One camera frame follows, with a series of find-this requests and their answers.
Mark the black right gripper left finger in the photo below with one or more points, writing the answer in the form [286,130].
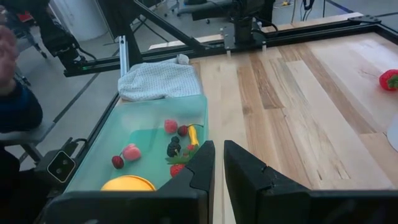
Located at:
[140,208]

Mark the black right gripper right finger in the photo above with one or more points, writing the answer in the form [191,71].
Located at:
[280,205]

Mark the dark red toy cherry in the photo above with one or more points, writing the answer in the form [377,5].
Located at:
[183,130]
[117,162]

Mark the pink toy peach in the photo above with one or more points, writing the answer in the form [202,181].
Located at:
[132,152]

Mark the black toy blackberry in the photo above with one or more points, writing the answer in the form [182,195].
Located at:
[173,147]

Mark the pink-red toy raspberry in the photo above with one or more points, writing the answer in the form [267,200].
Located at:
[170,126]

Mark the small yellow toy banana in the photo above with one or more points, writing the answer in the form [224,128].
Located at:
[193,137]

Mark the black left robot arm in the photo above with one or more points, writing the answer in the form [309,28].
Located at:
[245,28]

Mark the green translucent plastic container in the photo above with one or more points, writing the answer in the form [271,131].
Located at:
[140,115]

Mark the light grey towel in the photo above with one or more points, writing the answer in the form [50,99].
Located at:
[158,81]

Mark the grey chair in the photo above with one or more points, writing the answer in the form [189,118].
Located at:
[28,135]

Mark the teal plant in white pot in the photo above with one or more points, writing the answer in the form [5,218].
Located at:
[394,133]

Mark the person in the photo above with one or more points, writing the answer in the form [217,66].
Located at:
[18,105]

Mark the person's hand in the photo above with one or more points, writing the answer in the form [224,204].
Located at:
[6,56]

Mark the black table-level camera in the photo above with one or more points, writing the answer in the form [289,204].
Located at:
[60,166]

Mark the black aluminium rig frame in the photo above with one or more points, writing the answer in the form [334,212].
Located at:
[326,31]

